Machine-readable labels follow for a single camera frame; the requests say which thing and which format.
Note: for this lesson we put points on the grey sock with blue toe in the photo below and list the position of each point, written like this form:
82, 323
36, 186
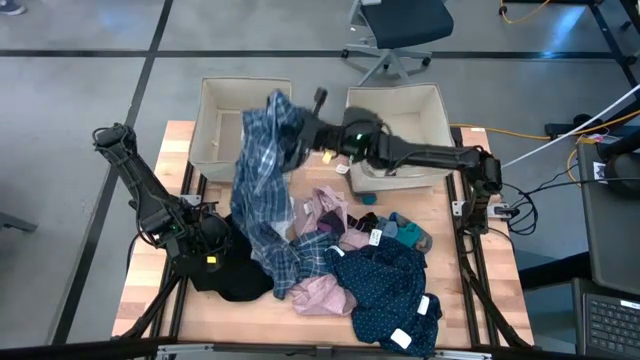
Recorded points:
369, 199

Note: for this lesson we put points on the blue plaid shirt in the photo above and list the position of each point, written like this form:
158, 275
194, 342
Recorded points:
260, 190

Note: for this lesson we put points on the light blue sock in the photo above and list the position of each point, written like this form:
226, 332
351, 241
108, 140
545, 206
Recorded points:
387, 227

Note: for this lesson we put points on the black aluminium table frame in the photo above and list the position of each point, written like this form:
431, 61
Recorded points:
467, 300

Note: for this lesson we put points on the white bin tag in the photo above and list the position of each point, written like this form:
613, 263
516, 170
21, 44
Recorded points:
342, 169

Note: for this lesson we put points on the black desk frame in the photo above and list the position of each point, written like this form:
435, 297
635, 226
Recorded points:
607, 35

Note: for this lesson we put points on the black laptop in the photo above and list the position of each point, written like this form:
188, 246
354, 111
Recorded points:
610, 325

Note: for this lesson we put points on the grey chair leg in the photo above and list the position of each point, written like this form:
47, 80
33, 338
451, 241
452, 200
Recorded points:
17, 222

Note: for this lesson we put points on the beige fabric storage bin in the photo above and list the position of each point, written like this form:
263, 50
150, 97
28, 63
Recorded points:
220, 135
425, 115

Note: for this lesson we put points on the dark blue office chair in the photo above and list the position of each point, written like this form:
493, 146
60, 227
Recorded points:
405, 22

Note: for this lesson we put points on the navy dotted shirt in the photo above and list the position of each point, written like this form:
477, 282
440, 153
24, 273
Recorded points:
385, 290

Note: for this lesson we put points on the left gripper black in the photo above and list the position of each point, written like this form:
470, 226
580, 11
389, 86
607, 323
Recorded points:
202, 245

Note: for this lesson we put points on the black power strip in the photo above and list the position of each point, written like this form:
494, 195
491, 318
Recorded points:
560, 131

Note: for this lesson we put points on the black front frame beam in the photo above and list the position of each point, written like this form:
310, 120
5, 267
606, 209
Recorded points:
75, 350

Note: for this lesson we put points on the black garment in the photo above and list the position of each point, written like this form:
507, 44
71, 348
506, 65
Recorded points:
235, 280

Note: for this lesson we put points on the person's shoe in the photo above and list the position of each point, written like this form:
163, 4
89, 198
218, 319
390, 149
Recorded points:
10, 7

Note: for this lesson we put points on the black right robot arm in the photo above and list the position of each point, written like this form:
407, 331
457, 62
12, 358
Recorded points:
425, 155

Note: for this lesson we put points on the black striped sock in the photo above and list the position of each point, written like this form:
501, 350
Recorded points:
365, 221

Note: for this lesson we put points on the white paper sock tag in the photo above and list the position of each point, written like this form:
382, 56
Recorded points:
375, 237

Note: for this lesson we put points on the pink woven shirt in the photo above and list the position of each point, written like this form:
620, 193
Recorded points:
320, 300

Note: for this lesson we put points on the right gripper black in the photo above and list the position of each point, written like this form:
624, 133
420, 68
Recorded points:
325, 137

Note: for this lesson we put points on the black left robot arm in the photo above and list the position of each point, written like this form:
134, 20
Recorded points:
145, 190

